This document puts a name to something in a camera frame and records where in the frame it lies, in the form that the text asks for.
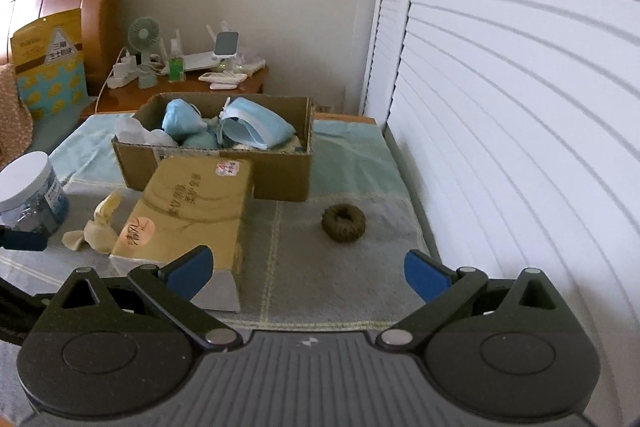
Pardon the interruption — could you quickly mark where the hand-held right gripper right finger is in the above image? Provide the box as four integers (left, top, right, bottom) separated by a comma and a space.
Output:
376, 249, 576, 351

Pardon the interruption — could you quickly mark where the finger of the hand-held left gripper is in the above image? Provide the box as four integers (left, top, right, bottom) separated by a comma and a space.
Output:
0, 225, 49, 252

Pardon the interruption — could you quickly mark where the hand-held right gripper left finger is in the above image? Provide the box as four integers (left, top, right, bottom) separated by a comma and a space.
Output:
39, 245, 240, 353

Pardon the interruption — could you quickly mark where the brown scrunchie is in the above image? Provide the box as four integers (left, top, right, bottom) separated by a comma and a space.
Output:
321, 203, 367, 246

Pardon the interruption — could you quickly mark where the brown cardboard box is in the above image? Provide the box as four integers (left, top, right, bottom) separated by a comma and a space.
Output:
112, 93, 315, 202

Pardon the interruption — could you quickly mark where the blue face mask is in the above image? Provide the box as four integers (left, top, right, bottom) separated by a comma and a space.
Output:
220, 97, 295, 152

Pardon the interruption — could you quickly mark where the beige furry soft toy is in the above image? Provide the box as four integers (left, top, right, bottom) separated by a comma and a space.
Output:
277, 134, 309, 154

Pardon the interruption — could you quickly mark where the light blue soft ball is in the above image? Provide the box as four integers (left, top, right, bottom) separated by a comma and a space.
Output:
180, 130, 221, 150

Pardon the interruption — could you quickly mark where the clear jar with white lid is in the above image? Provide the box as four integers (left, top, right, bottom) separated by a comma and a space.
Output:
0, 151, 70, 228

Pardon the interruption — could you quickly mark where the gold tissue pack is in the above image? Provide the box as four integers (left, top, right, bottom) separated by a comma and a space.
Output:
109, 157, 255, 313

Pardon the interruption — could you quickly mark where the cream cloth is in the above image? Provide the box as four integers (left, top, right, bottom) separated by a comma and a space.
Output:
62, 188, 126, 254

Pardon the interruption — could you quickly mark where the bed with teal sheet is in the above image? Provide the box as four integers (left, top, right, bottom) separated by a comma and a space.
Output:
20, 114, 91, 160

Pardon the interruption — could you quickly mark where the teal grey checked towel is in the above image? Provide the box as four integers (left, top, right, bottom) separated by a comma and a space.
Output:
0, 114, 442, 427

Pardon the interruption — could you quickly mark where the floral fabric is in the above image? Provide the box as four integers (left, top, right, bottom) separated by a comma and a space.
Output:
0, 66, 35, 168

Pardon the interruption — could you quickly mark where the white crumpled cloth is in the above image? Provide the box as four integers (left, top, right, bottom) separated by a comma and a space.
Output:
114, 117, 177, 148

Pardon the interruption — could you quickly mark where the light blue gathered pouch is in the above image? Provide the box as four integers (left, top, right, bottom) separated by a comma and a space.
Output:
162, 99, 204, 146

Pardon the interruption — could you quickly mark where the yellow packet with duck print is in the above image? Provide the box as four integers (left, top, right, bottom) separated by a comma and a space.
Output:
10, 8, 90, 123

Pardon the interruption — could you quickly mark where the wooden low table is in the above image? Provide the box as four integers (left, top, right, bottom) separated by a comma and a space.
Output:
312, 112, 377, 126

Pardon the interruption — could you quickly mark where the wooden nightstand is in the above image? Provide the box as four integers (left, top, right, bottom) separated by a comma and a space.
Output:
80, 64, 269, 118

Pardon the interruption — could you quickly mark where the white power strip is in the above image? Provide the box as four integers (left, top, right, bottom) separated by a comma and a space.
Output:
107, 52, 139, 89

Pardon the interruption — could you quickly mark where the white remote control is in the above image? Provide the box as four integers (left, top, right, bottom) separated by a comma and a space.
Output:
198, 71, 249, 90

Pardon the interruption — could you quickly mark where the green clear bottle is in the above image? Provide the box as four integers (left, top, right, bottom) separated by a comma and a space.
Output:
167, 39, 187, 83

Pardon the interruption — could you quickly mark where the white louvered door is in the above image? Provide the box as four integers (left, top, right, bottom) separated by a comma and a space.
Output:
357, 0, 640, 408

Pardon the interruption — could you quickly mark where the white router with antennas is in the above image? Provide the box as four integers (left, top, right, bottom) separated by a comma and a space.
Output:
172, 23, 242, 72

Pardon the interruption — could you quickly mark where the white device with grey screen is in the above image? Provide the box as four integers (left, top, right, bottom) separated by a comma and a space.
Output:
214, 31, 240, 70

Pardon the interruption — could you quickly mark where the small green desk fan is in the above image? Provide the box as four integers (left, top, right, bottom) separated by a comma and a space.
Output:
128, 17, 162, 89

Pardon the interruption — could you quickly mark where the white power cable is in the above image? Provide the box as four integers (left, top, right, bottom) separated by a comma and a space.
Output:
92, 49, 126, 114

